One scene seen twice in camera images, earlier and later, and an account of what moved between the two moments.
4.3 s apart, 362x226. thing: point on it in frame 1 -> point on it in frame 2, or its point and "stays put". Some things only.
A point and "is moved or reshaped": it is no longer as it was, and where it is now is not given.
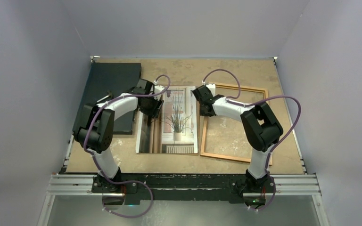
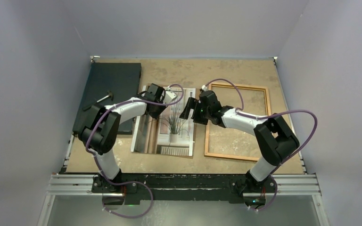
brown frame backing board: (199, 131) is moved or reshaped
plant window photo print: (174, 130) stays put
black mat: (117, 79) stays put
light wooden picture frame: (203, 153) is moved or reshaped
